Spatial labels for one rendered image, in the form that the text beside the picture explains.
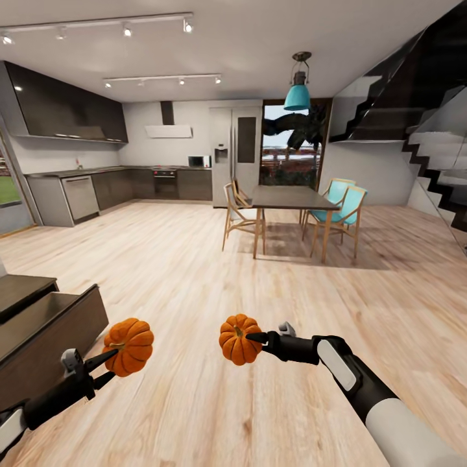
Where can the dishwasher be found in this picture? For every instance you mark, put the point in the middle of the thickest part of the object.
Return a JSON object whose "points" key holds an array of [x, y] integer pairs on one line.
{"points": [[80, 196]]}

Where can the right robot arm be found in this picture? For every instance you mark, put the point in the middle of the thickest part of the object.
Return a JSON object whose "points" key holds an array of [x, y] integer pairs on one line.
{"points": [[403, 438]]}

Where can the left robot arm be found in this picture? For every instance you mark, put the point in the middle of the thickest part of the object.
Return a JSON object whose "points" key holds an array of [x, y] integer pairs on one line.
{"points": [[77, 384]]}

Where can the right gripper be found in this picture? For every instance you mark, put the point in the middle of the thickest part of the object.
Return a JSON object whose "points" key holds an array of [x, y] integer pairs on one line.
{"points": [[282, 346]]}

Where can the pumpkin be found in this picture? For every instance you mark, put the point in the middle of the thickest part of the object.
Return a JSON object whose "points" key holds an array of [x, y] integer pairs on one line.
{"points": [[133, 339], [235, 346]]}

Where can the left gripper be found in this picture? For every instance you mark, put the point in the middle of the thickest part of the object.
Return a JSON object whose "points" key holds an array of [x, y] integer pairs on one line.
{"points": [[81, 384]]}

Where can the breakfast table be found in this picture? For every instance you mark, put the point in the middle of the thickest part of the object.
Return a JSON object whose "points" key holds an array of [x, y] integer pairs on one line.
{"points": [[292, 197]]}

